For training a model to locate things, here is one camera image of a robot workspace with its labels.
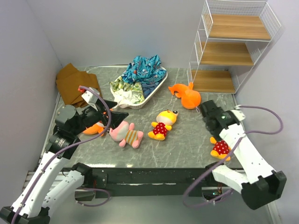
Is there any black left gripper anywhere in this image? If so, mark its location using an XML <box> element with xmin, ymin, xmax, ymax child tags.
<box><xmin>71</xmin><ymin>97</ymin><xmax>128</xmax><ymax>135</ymax></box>

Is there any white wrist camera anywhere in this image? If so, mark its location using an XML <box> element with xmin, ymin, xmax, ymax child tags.
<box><xmin>231</xmin><ymin>105</ymin><xmax>246</xmax><ymax>121</ymax></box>
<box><xmin>78</xmin><ymin>86</ymin><xmax>100</xmax><ymax>111</ymax></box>

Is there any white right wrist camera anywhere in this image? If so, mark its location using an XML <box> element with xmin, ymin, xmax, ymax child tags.
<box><xmin>231</xmin><ymin>105</ymin><xmax>246</xmax><ymax>121</ymax></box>

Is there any blue patterned cloth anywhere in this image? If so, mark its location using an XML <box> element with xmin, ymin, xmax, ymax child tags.
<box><xmin>122</xmin><ymin>55</ymin><xmax>166</xmax><ymax>88</ymax></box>

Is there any orange whale plush toy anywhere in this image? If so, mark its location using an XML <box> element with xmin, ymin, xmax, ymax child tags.
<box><xmin>168</xmin><ymin>82</ymin><xmax>201</xmax><ymax>110</ymax></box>

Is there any green white patterned cloth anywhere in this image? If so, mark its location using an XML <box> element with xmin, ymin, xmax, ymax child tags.
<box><xmin>109</xmin><ymin>76</ymin><xmax>145</xmax><ymax>108</ymax></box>

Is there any brown folded cloth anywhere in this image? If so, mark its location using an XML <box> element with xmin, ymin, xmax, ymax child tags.
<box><xmin>56</xmin><ymin>63</ymin><xmax>102</xmax><ymax>108</ymax></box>

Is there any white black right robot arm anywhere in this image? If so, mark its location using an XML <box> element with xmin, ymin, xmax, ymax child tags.
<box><xmin>199</xmin><ymin>100</ymin><xmax>287</xmax><ymax>210</ymax></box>

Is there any pink pig plush striped shirt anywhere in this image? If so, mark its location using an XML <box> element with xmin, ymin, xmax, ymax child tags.
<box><xmin>109</xmin><ymin>121</ymin><xmax>144</xmax><ymax>149</ymax></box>

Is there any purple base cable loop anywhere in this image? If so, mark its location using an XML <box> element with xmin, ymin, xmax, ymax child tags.
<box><xmin>75</xmin><ymin>188</ymin><xmax>111</xmax><ymax>208</ymax></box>

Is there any orange fox plush toy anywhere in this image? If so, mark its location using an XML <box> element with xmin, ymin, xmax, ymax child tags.
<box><xmin>83</xmin><ymin>122</ymin><xmax>105</xmax><ymax>135</ymax></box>

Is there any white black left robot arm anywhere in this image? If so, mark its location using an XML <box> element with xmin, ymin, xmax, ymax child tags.
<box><xmin>0</xmin><ymin>98</ymin><xmax>129</xmax><ymax>224</ymax></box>

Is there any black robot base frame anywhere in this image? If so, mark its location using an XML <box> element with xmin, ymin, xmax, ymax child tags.
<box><xmin>75</xmin><ymin>168</ymin><xmax>207</xmax><ymax>202</ymax></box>

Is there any yellow plush red dotted dress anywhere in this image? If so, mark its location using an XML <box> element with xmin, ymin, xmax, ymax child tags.
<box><xmin>148</xmin><ymin>110</ymin><xmax>178</xmax><ymax>140</ymax></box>

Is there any white plastic laundry basket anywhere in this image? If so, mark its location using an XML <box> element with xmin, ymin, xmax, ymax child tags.
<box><xmin>115</xmin><ymin>67</ymin><xmax>168</xmax><ymax>109</ymax></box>

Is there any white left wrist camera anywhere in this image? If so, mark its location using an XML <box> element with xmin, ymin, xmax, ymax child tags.
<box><xmin>78</xmin><ymin>86</ymin><xmax>100</xmax><ymax>111</ymax></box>

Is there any white wire wooden shelf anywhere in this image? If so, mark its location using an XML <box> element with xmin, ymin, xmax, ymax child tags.
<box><xmin>187</xmin><ymin>0</ymin><xmax>281</xmax><ymax>93</ymax></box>

